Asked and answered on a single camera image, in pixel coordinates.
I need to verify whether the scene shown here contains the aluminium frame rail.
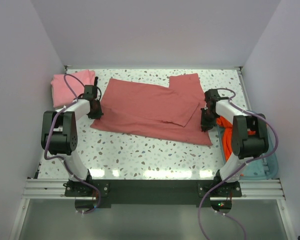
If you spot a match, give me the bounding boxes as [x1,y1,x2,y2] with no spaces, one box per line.
[22,179,286,200]

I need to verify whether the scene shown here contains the folded black t shirt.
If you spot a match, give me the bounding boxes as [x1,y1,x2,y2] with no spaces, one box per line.
[93,76,99,87]

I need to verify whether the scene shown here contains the dusty red t shirt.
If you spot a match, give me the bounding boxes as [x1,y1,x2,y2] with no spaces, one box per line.
[91,73,212,146]

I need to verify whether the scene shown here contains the clear teal plastic bin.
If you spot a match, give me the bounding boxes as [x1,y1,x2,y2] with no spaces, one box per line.
[216,124,279,180]

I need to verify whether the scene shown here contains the orange t shirt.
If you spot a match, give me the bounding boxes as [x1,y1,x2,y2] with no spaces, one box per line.
[214,116,256,177]

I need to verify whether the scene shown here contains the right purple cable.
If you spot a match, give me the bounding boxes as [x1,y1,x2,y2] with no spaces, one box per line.
[197,87,281,240]

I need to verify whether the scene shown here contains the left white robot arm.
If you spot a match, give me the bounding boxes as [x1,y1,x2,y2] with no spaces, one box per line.
[41,85,104,196]

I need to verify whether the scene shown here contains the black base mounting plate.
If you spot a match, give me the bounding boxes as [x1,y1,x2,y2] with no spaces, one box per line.
[63,179,242,210]

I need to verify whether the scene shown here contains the purple cable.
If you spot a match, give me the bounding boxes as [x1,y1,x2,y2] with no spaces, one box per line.
[197,87,281,240]
[43,73,102,215]

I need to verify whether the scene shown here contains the folded pink t shirt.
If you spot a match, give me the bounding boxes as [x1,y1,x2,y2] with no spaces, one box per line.
[51,69,96,108]

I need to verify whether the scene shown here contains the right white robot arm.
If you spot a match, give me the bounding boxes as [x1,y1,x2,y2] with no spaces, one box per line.
[200,88,269,197]

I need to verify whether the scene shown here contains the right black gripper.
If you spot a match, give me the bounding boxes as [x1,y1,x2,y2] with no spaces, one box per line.
[200,108,219,132]

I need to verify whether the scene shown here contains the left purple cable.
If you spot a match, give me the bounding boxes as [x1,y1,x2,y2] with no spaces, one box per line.
[43,73,102,215]

